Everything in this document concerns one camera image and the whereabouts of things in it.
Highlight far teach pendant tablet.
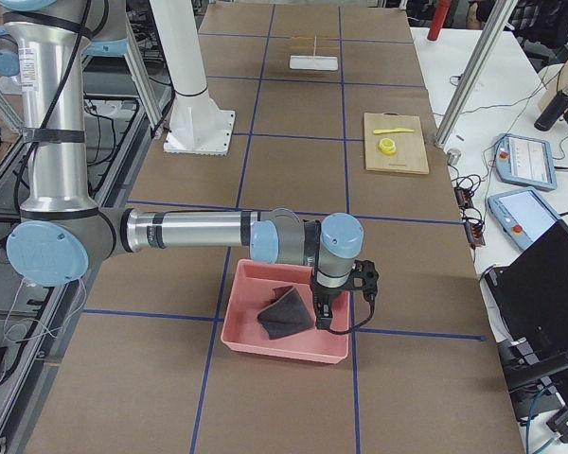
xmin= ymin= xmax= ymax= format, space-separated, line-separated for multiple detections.
xmin=494 ymin=133 xmax=558 ymax=191

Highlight near teach pendant tablet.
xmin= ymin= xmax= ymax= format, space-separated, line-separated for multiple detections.
xmin=487 ymin=186 xmax=561 ymax=251

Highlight yellow lemon slices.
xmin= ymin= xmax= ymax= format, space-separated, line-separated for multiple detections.
xmin=378 ymin=137 xmax=397 ymax=156

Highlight teach pendant tablet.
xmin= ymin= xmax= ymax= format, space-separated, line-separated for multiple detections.
xmin=487 ymin=186 xmax=561 ymax=251
xmin=494 ymin=133 xmax=558 ymax=191

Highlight red bottle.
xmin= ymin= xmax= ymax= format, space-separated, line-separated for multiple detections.
xmin=427 ymin=0 xmax=452 ymax=42

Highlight yellow plastic knife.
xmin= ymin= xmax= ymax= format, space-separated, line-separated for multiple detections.
xmin=372 ymin=128 xmax=415 ymax=135

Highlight aluminium frame post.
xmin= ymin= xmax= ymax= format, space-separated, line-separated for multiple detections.
xmin=434 ymin=0 xmax=518 ymax=148

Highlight bamboo cutting board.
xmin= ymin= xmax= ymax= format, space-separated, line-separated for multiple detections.
xmin=364 ymin=113 xmax=430 ymax=175

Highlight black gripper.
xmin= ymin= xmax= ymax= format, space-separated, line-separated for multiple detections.
xmin=311 ymin=260 xmax=380 ymax=329

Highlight black water bottle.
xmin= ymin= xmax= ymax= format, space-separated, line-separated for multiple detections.
xmin=534 ymin=83 xmax=568 ymax=131

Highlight black laptop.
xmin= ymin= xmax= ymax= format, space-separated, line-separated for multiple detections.
xmin=484 ymin=220 xmax=568 ymax=356

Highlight white towel rack tray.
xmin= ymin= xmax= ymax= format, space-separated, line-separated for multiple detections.
xmin=289 ymin=55 xmax=339 ymax=72

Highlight pink plastic bin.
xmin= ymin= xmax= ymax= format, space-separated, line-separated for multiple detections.
xmin=221 ymin=259 xmax=349 ymax=364

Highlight dark grey cloth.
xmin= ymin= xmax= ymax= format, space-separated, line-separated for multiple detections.
xmin=257 ymin=286 xmax=313 ymax=340

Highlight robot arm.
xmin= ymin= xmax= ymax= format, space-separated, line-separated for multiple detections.
xmin=3 ymin=1 xmax=379 ymax=330
xmin=0 ymin=16 xmax=324 ymax=287

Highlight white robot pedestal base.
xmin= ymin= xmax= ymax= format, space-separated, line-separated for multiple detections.
xmin=151 ymin=0 xmax=236 ymax=156

